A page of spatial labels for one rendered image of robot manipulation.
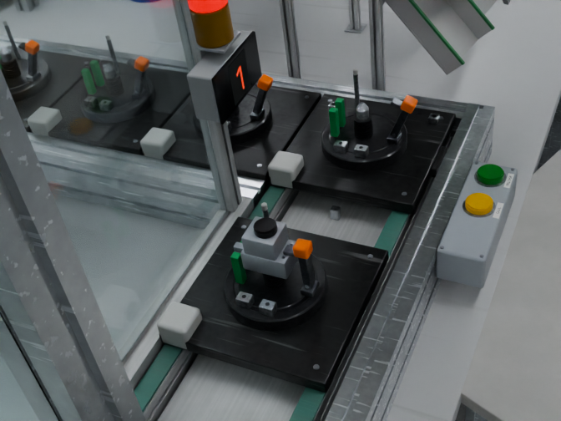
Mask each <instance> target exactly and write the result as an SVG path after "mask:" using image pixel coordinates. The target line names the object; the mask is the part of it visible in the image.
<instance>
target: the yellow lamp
mask: <svg viewBox="0 0 561 421"><path fill-rule="evenodd" d="M190 15H191V19H192V23H193V27H194V31H195V38H196V42H197V44H198V45H199V46H201V47H203V48H219V47H222V46H225V45H226V44H228V43H229V42H231V41H232V39H233V38H234V30H233V26H232V21H231V16H230V7H229V2H227V3H226V5H225V6H224V7H223V8H222V9H220V10H217V11H214V12H212V13H196V12H194V11H192V10H190Z"/></svg>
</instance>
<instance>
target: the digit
mask: <svg viewBox="0 0 561 421"><path fill-rule="evenodd" d="M228 70H229V74H230V82H231V87H232V91H233V96H234V101H235V105H237V103H238V102H239V101H240V99H241V98H242V97H243V96H244V94H245V93H246V92H247V90H248V89H249V88H250V78H249V73H248V68H247V62H246V57H245V49H243V51H242V52H241V53H240V54H239V56H238V57H237V58H236V59H235V60H234V62H233V63H232V64H231V65H230V66H229V67H228Z"/></svg>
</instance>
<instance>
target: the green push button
mask: <svg viewBox="0 0 561 421"><path fill-rule="evenodd" d="M503 177H504V171H503V169H502V168H501V167H500V166H498V165H493V164H487V165H482V166H481V167H479V168H478V172H477V178H478V180H479V181H480V182H482V183H484V184H485V185H496V184H498V183H500V182H502V181H503Z"/></svg>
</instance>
